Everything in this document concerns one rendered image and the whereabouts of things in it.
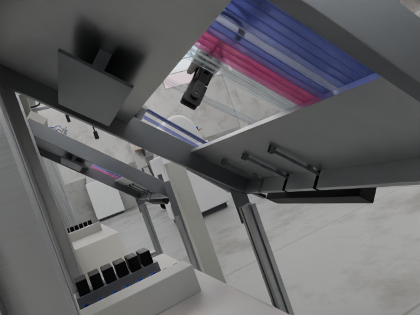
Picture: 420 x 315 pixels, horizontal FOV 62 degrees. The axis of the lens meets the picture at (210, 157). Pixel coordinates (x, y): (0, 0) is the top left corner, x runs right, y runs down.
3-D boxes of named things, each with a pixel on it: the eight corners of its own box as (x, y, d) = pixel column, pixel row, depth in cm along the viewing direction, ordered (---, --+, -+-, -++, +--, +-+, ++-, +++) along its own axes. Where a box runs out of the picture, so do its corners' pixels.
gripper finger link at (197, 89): (196, 68, 64) (182, 99, 62) (202, 60, 61) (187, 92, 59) (211, 77, 65) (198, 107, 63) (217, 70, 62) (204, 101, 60)
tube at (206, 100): (321, 159, 72) (322, 154, 72) (325, 157, 71) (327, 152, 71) (78, 44, 59) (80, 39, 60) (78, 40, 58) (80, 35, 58)
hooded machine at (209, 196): (180, 227, 465) (142, 123, 463) (168, 224, 528) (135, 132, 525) (232, 205, 494) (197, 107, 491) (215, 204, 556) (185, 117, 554)
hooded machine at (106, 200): (124, 210, 1048) (106, 160, 1045) (127, 211, 981) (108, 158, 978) (97, 220, 1019) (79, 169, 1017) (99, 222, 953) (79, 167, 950)
